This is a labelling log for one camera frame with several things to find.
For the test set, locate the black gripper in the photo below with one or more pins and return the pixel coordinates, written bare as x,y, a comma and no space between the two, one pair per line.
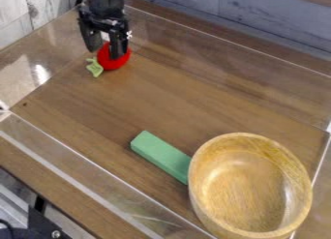
107,20

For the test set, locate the red plush strawberry toy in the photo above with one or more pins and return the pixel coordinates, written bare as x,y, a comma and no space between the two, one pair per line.
102,63

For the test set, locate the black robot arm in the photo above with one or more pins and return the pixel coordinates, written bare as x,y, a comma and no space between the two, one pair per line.
103,4

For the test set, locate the green rectangular block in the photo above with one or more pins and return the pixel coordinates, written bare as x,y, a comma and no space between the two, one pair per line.
162,154

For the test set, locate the wooden bowl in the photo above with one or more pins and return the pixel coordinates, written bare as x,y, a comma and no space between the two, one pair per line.
248,187

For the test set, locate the black clamp with screw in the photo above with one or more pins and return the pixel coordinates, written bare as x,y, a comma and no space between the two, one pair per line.
23,221

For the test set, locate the clear acrylic left wall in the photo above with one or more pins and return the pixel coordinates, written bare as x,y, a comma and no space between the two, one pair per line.
43,74

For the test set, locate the clear acrylic wall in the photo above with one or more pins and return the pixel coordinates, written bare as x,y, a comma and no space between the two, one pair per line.
43,74
264,79
99,200

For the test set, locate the clear acrylic back wall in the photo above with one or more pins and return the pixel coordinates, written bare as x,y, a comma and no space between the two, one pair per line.
264,79

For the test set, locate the clear acrylic front wall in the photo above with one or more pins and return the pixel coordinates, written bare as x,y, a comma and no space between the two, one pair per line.
99,200

